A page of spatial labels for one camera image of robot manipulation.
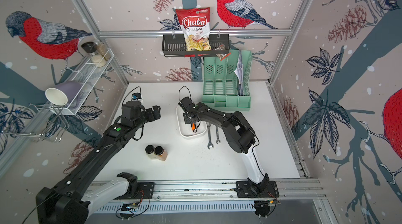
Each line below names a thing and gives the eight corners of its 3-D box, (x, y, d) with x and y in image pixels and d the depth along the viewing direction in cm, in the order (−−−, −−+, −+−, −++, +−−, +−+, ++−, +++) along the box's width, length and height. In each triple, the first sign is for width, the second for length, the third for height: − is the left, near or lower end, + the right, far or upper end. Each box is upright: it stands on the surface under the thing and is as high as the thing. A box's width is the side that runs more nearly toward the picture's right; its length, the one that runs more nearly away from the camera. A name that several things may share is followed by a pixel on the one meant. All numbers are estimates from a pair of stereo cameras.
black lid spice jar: (149, 159, 85) (144, 153, 77) (151, 151, 87) (146, 144, 80) (157, 159, 85) (152, 153, 77) (158, 151, 87) (154, 144, 80)
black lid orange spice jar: (158, 160, 85) (153, 154, 77) (160, 152, 88) (155, 145, 80) (166, 160, 85) (162, 154, 77) (167, 152, 88) (163, 145, 80)
